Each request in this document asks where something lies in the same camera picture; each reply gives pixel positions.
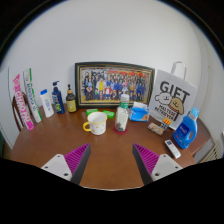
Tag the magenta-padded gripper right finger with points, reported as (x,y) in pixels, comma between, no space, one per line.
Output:
(146,159)

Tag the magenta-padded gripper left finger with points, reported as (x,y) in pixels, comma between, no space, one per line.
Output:
(78,158)

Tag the clear green-labelled drink bottle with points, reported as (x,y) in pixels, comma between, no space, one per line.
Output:
(122,116)

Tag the white remote control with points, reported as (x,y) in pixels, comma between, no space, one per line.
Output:
(172,149)

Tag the small patterned pouch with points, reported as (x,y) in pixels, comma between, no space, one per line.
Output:
(155,128)

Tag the colourful puzzle cube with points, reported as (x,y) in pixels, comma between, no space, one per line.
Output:
(165,124)

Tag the flat round red coaster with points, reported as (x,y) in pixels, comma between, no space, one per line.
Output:
(115,132)

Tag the blue tissue pack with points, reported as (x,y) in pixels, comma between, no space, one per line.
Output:
(139,114)

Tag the blue detergent bottle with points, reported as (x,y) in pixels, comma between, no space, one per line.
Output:
(184,131)

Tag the brown bottle with yellow label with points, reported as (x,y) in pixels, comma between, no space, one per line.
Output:
(71,103)

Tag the dark blue pump bottle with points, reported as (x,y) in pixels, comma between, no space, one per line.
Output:
(58,101)

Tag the white bottle with blue cap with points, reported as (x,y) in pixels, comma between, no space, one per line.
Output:
(47,105)

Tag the white radiator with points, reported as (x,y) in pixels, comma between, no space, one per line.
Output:
(211,152)

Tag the white printed paper bag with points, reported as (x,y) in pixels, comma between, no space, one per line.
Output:
(171,98)

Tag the dark wooden chair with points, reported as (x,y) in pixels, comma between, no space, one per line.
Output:
(16,113)

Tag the tall green and white box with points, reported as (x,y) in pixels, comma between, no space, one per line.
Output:
(32,96)

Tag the tall pink printed box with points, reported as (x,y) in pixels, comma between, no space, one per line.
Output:
(23,103)

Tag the framed group picture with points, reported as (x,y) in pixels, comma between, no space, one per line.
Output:
(106,85)

